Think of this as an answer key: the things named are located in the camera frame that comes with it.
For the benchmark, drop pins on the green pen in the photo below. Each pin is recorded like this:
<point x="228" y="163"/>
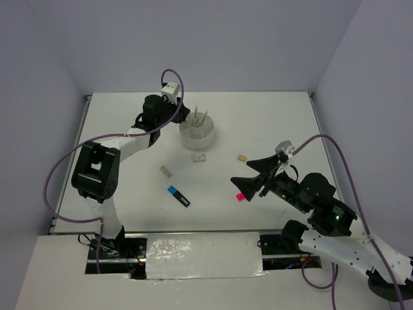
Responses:
<point x="195" y="116"/>

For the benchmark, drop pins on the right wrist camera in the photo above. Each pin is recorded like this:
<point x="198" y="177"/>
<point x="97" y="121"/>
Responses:
<point x="284" y="151"/>

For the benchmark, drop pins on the silver foil covered plate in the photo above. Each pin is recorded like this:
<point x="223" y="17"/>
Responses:
<point x="203" y="256"/>

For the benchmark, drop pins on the tan eraser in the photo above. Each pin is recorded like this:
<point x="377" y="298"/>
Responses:
<point x="242" y="158"/>

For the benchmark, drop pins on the blue capped black highlighter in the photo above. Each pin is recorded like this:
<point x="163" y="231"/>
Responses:
<point x="178" y="196"/>

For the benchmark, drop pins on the blue ballpoint pen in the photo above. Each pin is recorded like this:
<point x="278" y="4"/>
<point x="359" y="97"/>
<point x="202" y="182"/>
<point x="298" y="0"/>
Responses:
<point x="204" y="116"/>

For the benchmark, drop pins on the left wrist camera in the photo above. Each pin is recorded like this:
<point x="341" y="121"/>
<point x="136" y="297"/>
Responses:
<point x="170" y="91"/>

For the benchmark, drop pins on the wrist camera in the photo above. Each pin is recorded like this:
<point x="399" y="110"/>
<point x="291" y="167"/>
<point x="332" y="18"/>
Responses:
<point x="170" y="91"/>
<point x="284" y="151"/>

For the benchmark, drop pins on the beige eraser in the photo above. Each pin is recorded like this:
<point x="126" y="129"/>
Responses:
<point x="165" y="171"/>

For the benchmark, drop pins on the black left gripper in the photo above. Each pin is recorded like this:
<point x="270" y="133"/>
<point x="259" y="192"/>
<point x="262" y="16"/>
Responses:
<point x="181" y="115"/>

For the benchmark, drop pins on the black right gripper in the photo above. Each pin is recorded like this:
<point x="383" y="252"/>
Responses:
<point x="264" y="166"/>

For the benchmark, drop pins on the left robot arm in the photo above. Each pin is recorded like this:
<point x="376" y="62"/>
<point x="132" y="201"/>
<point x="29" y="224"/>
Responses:
<point x="96" y="173"/>

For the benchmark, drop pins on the pink capped black highlighter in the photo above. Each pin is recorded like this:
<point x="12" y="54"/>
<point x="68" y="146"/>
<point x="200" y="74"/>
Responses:
<point x="240" y="197"/>

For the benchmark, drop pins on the white round divided organizer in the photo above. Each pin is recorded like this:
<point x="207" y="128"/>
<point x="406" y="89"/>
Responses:
<point x="196" y="138"/>

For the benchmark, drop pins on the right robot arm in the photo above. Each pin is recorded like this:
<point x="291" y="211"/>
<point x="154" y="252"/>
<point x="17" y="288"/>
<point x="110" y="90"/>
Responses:
<point x="332" y="229"/>

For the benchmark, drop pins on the white boxed eraser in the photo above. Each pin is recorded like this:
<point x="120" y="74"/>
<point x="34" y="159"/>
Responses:
<point x="199" y="157"/>

